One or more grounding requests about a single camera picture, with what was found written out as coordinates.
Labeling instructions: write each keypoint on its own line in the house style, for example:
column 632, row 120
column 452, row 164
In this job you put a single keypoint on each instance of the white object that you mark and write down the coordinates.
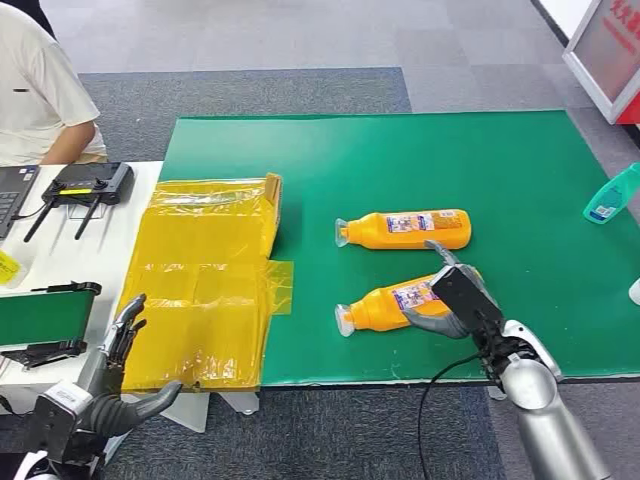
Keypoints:
column 635, row 293

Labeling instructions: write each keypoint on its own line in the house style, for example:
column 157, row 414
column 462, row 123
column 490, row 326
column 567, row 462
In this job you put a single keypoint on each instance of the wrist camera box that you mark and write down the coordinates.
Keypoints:
column 465, row 298
column 55, row 424

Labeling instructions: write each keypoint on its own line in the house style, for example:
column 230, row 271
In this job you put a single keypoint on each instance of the white table foot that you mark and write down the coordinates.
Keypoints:
column 496, row 393
column 240, row 401
column 192, row 414

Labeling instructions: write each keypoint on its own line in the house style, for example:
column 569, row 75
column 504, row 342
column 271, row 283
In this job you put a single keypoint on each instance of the yellow sticker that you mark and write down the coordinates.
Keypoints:
column 7, row 268

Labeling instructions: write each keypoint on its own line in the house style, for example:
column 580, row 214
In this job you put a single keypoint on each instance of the person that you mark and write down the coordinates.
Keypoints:
column 30, row 79

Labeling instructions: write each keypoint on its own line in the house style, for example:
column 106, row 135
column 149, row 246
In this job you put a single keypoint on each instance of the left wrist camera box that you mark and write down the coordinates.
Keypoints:
column 55, row 424

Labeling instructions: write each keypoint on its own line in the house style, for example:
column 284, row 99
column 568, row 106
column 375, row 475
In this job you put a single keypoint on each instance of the yellow film wrapped cardboard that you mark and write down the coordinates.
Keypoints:
column 200, row 265

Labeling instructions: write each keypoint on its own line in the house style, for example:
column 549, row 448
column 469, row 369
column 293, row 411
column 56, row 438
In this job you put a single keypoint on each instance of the green table mat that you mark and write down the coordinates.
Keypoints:
column 400, row 166

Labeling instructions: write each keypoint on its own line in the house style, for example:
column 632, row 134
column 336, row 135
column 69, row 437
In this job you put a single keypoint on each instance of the person's forearm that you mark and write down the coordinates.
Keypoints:
column 70, row 142

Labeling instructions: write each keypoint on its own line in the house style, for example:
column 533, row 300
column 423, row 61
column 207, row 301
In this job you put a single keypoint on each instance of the black remote controller with antennas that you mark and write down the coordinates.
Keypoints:
column 90, row 180

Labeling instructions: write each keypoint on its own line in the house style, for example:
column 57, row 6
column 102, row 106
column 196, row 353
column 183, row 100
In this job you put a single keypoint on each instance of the teal plastic bottle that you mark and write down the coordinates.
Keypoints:
column 610, row 195

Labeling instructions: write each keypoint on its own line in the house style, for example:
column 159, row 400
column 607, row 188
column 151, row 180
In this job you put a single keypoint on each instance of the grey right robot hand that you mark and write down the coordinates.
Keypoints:
column 440, row 324

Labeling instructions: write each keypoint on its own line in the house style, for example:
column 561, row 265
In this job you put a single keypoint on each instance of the red and white sign stand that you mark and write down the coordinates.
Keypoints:
column 607, row 46

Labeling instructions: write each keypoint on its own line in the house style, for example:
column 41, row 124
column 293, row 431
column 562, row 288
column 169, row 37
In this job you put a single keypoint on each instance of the small green belt conveyor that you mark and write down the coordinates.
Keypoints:
column 40, row 318

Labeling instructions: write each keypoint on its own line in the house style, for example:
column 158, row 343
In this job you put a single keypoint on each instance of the orange bottle with label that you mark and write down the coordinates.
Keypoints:
column 375, row 308
column 380, row 232

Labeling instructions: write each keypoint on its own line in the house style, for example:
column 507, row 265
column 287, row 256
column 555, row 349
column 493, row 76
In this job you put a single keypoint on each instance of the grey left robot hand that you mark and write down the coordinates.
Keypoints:
column 107, row 414

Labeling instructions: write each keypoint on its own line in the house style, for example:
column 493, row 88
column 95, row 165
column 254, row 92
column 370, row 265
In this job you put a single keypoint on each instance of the grey laptop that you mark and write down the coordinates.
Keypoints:
column 12, row 195

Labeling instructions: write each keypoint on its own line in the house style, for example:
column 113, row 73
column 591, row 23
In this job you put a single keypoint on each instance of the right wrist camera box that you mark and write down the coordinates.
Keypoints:
column 465, row 298

